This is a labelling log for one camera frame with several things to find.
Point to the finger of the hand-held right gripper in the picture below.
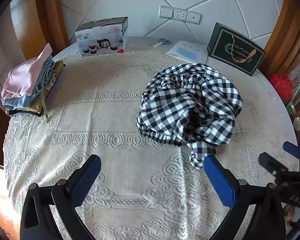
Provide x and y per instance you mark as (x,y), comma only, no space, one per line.
(268,162)
(293,149)

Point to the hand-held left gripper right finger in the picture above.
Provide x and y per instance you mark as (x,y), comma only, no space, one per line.
(218,180)

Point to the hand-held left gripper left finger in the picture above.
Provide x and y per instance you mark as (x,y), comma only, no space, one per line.
(86,180)

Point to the black white checkered garment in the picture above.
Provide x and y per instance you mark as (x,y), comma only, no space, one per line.
(170,100)

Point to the red plastic bag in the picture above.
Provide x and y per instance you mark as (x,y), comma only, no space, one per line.
(281,85)

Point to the beige lace tablecloth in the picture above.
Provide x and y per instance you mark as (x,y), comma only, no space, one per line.
(102,115)

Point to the folded light blue cloth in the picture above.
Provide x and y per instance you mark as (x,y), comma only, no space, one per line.
(18,101)

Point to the folded teal knit cloth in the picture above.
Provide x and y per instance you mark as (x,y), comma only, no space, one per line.
(46,75)

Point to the folded pink cloth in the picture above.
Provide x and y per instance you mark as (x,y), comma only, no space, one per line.
(22,77)

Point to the white paper booklet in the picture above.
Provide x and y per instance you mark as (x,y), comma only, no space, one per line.
(187,51)

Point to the tea set cardboard box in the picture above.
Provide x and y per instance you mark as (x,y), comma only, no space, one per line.
(100,37)

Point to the beige curtain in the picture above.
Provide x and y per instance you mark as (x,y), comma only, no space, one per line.
(20,35)

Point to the wooden wall frame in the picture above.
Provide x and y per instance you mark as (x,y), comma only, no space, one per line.
(50,12)
(287,30)

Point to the white wall socket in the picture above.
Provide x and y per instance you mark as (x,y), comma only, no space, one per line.
(180,15)

